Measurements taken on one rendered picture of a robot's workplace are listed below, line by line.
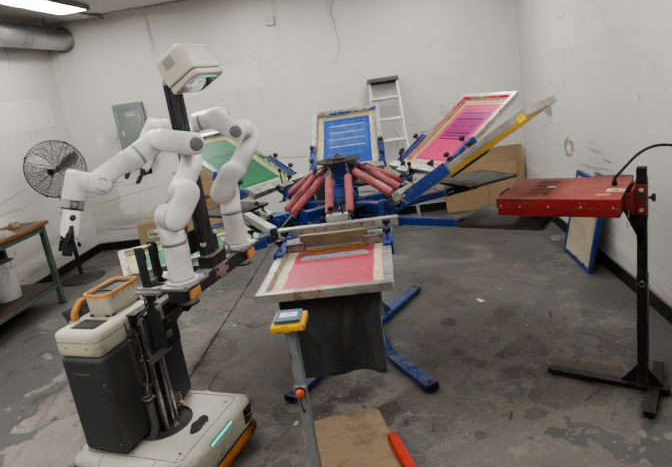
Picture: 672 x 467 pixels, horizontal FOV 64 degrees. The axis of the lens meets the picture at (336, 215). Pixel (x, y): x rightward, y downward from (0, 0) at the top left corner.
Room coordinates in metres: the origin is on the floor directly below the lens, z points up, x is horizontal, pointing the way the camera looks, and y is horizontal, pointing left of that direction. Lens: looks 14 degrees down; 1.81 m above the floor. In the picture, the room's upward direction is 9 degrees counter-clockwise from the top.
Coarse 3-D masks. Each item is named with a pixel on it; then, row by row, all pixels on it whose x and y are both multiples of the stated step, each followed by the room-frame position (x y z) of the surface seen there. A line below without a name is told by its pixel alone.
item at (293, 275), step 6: (300, 252) 2.73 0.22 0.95; (312, 252) 2.69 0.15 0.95; (318, 252) 2.68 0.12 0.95; (324, 252) 2.66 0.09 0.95; (330, 252) 2.65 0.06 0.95; (330, 258) 2.55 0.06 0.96; (294, 264) 2.54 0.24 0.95; (300, 264) 2.53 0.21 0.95; (294, 270) 2.45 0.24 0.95; (300, 270) 2.44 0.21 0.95; (288, 276) 2.38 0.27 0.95; (294, 276) 2.37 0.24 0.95; (288, 282) 2.30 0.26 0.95; (294, 282) 2.29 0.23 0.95; (318, 282) 2.24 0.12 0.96; (324, 282) 2.23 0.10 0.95; (282, 288) 2.24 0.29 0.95; (288, 288) 2.23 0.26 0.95; (294, 288) 2.22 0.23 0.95
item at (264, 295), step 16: (384, 256) 2.36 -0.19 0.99; (272, 272) 2.37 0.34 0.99; (384, 272) 2.15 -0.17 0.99; (304, 288) 2.11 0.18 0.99; (320, 288) 2.08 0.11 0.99; (336, 288) 2.06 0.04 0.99; (352, 288) 2.05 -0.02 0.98; (368, 288) 2.05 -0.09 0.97; (384, 288) 2.04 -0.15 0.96; (256, 304) 2.10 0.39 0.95
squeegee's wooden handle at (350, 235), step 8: (328, 232) 2.66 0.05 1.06; (336, 232) 2.65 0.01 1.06; (344, 232) 2.64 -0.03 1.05; (352, 232) 2.64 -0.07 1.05; (360, 232) 2.63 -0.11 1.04; (304, 240) 2.67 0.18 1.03; (312, 240) 2.66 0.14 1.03; (320, 240) 2.66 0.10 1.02; (328, 240) 2.65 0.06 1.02; (336, 240) 2.65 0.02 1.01; (344, 240) 2.64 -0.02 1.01; (352, 240) 2.64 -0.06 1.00; (360, 240) 2.64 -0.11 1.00
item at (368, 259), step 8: (352, 248) 2.66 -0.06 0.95; (360, 248) 2.64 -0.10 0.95; (368, 248) 2.62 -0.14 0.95; (344, 256) 2.55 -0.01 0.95; (352, 256) 2.53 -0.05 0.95; (360, 256) 2.51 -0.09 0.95; (368, 256) 2.49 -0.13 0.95; (368, 264) 2.38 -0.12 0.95; (368, 272) 2.27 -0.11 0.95; (336, 280) 2.24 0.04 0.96; (344, 280) 2.22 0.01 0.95; (352, 280) 2.21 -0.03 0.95; (360, 280) 2.19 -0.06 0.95; (368, 280) 2.18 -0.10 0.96
